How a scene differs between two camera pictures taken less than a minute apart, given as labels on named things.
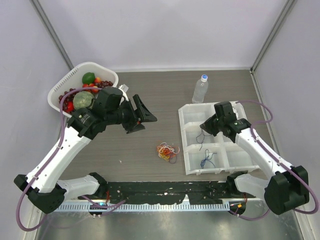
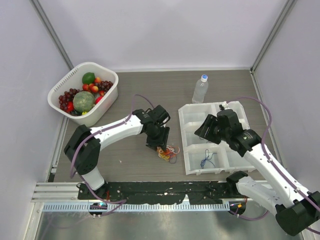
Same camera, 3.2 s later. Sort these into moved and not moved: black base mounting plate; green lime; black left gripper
Moved: black left gripper
Not moved: green lime; black base mounting plate
